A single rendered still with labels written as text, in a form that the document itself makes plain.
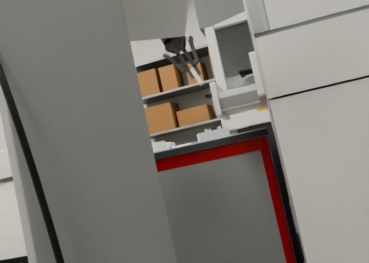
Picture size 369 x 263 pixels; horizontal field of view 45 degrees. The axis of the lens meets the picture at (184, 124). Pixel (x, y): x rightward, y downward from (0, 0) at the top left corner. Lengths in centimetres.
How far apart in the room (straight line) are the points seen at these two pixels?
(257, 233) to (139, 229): 115
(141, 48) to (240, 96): 485
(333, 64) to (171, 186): 90
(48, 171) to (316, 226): 63
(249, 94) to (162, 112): 416
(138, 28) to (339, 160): 50
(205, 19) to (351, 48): 151
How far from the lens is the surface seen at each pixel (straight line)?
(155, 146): 176
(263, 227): 166
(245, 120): 233
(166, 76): 549
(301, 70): 98
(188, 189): 167
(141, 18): 78
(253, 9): 101
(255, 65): 108
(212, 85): 140
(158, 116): 554
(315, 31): 100
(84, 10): 57
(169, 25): 81
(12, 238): 491
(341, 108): 98
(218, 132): 178
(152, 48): 614
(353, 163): 99
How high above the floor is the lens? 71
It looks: 4 degrees up
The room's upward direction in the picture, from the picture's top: 12 degrees counter-clockwise
